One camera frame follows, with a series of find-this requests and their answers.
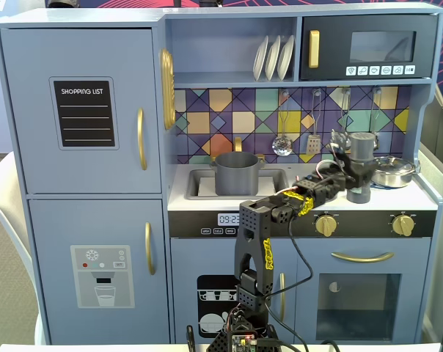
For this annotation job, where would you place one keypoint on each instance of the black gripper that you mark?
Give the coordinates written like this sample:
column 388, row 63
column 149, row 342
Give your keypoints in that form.
column 358, row 175

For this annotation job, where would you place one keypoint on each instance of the gray salt shaker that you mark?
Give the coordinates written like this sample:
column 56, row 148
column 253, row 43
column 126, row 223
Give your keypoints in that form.
column 361, row 146

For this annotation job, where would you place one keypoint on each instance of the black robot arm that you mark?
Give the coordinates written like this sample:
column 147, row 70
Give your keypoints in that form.
column 251, row 227

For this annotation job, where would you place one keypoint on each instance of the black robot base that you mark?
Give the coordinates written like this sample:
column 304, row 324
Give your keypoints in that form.
column 243, row 326

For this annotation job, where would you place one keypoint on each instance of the steel pot lid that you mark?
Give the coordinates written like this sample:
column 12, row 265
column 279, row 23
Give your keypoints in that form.
column 392, row 163

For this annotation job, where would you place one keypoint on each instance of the steel spatula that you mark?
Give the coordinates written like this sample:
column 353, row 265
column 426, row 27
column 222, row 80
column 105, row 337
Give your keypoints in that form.
column 314, row 143

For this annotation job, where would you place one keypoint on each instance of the steel pot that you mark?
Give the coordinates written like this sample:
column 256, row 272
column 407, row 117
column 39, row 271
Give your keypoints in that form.
column 394, row 177

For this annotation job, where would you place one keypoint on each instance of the steel ladle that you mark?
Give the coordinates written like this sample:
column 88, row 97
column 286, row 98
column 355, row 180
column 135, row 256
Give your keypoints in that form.
column 344, row 106

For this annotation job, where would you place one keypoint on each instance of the steel spoon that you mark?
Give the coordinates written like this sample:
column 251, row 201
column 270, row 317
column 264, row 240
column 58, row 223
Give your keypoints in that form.
column 375, row 110

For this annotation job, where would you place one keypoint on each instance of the yellow printed tape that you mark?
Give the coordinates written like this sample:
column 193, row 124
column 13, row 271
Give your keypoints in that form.
column 302, row 201

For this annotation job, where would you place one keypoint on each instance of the gold stove knob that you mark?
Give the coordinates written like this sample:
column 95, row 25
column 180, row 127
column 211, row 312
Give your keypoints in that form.
column 325, row 224
column 403, row 224

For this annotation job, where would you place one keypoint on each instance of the steel skimmer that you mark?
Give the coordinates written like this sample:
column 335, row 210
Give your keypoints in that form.
column 282, row 144

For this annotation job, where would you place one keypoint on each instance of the gray toy sink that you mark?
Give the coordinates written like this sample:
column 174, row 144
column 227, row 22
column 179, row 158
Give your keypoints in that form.
column 276, row 183

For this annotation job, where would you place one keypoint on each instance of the blue oven door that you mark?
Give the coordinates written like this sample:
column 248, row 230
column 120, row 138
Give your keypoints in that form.
column 317, row 264

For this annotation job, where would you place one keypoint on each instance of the gold toy faucet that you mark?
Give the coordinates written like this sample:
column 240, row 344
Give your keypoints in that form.
column 238, row 143

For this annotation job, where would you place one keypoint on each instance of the dark microwave door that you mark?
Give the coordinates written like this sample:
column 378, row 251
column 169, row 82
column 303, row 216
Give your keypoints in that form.
column 335, row 44

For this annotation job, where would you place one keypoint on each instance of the gray plastic pot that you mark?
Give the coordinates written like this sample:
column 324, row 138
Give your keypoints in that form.
column 236, row 176

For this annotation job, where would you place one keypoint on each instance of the gray plate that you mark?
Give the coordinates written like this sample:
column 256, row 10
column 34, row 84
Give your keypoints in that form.
column 285, row 56
column 260, row 58
column 273, row 58

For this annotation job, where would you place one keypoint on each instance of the blue toy kitchen unit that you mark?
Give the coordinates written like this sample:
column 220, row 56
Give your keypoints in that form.
column 225, row 47

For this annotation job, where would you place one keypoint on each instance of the blue dishwasher door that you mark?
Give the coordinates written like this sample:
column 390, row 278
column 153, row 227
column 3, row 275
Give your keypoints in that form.
column 192, row 256

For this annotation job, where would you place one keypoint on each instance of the gold toy telephone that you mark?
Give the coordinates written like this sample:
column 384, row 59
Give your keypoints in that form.
column 167, row 91

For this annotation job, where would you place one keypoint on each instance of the robot controller board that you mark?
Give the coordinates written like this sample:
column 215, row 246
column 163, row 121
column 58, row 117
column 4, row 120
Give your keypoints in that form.
column 243, row 342

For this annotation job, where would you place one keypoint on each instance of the blue freezer door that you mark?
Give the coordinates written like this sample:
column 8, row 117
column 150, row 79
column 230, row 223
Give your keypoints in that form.
column 97, row 227

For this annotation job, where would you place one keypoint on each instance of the black shopping list board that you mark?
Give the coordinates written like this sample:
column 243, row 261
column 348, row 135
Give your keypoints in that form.
column 84, row 113

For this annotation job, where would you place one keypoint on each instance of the blue fridge door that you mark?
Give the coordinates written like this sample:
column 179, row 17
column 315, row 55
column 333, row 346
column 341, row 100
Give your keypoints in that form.
column 31, row 146

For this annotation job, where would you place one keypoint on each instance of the dark round object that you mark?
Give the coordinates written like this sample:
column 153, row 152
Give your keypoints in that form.
column 62, row 3

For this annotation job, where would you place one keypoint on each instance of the white curved chair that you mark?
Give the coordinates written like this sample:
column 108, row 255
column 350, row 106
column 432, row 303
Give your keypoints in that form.
column 12, row 220

